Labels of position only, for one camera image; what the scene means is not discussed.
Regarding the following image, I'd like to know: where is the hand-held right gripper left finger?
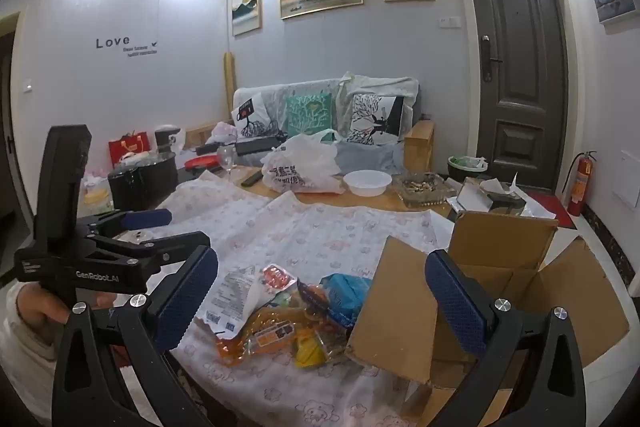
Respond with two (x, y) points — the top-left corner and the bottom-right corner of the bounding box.
(51, 245), (219, 427)

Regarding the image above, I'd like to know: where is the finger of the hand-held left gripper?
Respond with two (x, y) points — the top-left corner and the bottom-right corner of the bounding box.
(87, 231), (212, 268)
(75, 208), (173, 240)

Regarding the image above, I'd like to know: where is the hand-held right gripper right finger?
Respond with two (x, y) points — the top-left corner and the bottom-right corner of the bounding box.
(424, 249), (603, 427)

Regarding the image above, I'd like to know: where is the white printed snack packet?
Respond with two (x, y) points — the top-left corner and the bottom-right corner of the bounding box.
(202, 266), (266, 340)

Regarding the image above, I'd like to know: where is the brown cardboard box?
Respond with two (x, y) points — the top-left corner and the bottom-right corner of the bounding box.
(345, 210), (631, 427)

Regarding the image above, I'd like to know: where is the orange snack packet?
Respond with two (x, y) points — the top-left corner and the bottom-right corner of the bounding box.
(215, 302), (326, 368)

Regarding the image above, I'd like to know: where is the red and silver snack packet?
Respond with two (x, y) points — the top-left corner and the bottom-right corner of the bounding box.
(260, 263), (298, 295)

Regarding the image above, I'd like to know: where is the blue snack packet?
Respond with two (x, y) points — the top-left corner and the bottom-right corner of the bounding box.
(320, 272), (373, 333)

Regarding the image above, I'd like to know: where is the yellow cracker packet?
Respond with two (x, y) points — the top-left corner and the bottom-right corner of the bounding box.
(295, 337), (331, 368)

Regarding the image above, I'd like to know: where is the person's left forearm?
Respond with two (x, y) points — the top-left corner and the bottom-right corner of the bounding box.
(0, 302), (66, 427)

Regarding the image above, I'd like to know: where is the person's left hand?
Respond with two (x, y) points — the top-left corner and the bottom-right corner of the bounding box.
(19, 281), (74, 324)

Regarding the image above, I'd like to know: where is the black pot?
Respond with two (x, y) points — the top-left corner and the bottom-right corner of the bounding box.
(107, 152), (178, 212)

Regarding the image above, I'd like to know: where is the clear plastic container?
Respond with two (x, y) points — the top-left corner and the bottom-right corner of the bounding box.
(82, 184), (115, 215)

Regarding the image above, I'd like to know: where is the red gift bag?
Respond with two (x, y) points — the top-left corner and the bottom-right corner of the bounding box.
(109, 132), (151, 168)

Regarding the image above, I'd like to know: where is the wine glass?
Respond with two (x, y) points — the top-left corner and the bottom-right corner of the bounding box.
(217, 145), (236, 180)

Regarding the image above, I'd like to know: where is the white open paper box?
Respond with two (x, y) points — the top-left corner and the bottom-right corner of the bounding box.
(450, 177), (531, 215)

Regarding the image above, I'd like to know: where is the crumpled white bag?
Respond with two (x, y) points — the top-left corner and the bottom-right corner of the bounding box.
(207, 121), (240, 145)

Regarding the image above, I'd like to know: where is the glass ashtray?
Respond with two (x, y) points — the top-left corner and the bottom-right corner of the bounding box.
(395, 172), (458, 208)

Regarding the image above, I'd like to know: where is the black flat device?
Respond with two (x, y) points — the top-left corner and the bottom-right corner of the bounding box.
(195, 136), (288, 158)

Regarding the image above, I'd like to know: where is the red doormat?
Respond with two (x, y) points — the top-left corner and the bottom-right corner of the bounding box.
(525, 189), (577, 228)

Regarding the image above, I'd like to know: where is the dark trash bin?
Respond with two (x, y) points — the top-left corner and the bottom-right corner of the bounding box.
(446, 155), (488, 184)

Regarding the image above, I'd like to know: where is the white printed cloth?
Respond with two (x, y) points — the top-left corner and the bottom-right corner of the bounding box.
(155, 169), (456, 427)

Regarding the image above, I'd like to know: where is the small tree print cushion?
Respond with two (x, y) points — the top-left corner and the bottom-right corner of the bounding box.
(231, 93), (278, 138)

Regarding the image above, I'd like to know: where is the white plastic bowl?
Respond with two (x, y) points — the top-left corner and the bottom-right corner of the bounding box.
(343, 170), (393, 196)

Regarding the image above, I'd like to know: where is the rolled wooden mat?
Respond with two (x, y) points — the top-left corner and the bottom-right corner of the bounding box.
(222, 52), (237, 122)

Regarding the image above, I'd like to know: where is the white plastic bag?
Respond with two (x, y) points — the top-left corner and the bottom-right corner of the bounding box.
(260, 129), (346, 195)

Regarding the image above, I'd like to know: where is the red fire extinguisher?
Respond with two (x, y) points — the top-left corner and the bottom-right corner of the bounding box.
(566, 151), (598, 217)

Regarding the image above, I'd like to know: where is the teal patterned cushion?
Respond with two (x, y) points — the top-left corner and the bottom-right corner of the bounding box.
(286, 93), (333, 135)

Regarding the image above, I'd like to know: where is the large tree print cushion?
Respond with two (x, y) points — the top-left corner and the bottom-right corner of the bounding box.
(345, 94), (406, 145)

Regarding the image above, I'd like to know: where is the narrow framed painting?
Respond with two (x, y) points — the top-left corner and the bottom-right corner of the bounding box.
(231, 0), (263, 36)

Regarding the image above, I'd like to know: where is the dark brown door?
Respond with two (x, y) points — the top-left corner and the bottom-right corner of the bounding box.
(460, 0), (571, 195)

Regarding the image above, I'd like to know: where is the black wall lettering decal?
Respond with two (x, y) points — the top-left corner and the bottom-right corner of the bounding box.
(95, 35), (161, 56)

